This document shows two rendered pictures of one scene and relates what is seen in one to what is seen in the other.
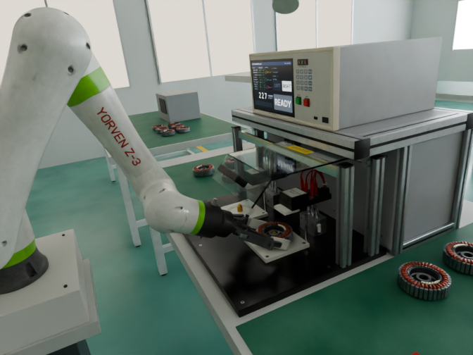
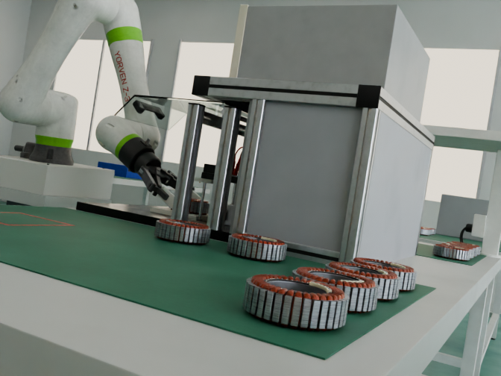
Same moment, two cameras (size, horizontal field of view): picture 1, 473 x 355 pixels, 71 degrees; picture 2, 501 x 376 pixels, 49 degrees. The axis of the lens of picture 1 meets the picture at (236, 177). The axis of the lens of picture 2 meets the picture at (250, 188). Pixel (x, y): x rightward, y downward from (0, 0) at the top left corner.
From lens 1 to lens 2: 1.45 m
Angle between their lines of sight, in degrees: 53
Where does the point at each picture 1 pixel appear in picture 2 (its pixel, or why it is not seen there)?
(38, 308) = (27, 165)
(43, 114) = (57, 28)
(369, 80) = (279, 42)
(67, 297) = (40, 167)
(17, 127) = (45, 33)
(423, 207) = (288, 199)
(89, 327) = (39, 198)
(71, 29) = not seen: outside the picture
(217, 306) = not seen: hidden behind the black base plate
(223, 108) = not seen: outside the picture
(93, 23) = (456, 116)
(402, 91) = (326, 63)
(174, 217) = (103, 129)
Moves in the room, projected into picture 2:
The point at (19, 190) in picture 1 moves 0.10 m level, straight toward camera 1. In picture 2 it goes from (36, 71) to (14, 63)
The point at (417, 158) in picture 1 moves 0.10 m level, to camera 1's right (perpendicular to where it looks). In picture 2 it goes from (279, 124) to (313, 124)
